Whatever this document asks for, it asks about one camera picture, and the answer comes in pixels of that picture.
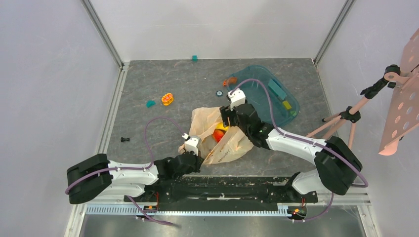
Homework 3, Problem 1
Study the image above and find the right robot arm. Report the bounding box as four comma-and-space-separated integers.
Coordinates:
219, 103, 363, 201

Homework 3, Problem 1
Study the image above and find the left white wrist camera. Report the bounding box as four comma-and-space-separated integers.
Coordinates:
182, 133, 201, 156

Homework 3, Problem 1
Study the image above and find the yellow butterfly toy block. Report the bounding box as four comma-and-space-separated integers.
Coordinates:
161, 93, 174, 106

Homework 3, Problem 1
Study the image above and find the teal transparent plastic tub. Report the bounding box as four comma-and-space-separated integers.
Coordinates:
226, 65, 300, 127

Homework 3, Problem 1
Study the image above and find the blue lego brick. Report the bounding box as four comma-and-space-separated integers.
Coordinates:
268, 79, 287, 101

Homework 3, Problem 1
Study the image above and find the pink perforated panel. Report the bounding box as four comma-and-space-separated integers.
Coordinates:
379, 31, 419, 156

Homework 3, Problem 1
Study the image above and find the orange plastic bag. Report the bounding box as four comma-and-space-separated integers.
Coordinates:
188, 107, 253, 165

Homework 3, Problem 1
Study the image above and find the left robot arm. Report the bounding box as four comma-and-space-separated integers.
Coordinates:
65, 152, 204, 204

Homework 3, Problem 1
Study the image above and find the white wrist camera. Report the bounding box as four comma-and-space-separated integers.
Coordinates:
227, 88, 246, 110
182, 133, 201, 156

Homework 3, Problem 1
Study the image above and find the aluminium rail frame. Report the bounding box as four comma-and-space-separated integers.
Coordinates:
64, 0, 382, 237

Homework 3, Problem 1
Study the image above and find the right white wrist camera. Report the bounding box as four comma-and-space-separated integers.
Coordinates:
227, 88, 246, 110

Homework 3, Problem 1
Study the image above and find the yellow wedge block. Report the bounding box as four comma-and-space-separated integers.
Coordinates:
282, 100, 292, 110

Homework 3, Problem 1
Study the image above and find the pink tripod stand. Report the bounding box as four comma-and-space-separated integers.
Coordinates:
307, 64, 401, 149

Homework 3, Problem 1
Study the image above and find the yellow fake banana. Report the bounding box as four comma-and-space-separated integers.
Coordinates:
215, 122, 230, 132

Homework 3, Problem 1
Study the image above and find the orange curved toy piece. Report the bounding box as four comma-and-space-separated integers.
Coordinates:
223, 77, 238, 86

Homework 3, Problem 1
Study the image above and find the black base frame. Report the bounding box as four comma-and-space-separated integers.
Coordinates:
134, 176, 318, 203

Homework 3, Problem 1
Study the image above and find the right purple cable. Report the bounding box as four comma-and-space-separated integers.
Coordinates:
227, 78, 369, 223

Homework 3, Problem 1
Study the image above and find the red orange fake fruit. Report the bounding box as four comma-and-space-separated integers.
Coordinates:
212, 129, 226, 143

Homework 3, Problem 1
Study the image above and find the teal triangular block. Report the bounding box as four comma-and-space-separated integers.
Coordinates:
146, 100, 156, 108

